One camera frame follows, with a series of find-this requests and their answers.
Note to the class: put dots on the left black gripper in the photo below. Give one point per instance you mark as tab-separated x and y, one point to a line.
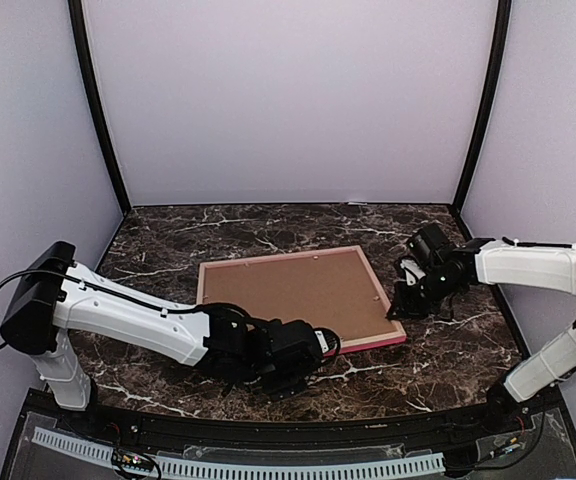
285	386

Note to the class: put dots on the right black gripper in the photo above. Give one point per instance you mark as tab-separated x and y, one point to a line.
406	309

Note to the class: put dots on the brown cardboard backing board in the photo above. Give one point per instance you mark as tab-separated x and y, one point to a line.
293	290

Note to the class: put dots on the pink wooden picture frame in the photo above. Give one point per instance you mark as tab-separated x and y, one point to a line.
368	340

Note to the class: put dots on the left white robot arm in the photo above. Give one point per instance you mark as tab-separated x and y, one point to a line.
56	294

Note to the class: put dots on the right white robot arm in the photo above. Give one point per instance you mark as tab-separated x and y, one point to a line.
539	280

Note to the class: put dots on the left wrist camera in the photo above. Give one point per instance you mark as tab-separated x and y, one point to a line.
301	336

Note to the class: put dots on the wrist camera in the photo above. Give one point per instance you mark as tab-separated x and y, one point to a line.
301	336
427	249

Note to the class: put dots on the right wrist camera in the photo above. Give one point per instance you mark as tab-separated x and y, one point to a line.
427	249

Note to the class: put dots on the white slotted cable duct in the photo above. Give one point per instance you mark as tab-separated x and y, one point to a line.
236	465

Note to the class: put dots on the black front rail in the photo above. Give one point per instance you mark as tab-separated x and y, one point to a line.
452	429

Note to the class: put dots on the right black corner post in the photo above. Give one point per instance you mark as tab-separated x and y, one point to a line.
489	89

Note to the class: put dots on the black corner post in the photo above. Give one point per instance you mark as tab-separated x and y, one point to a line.
489	89
94	101

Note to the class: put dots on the left black corner post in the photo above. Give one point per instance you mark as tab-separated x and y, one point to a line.
94	101

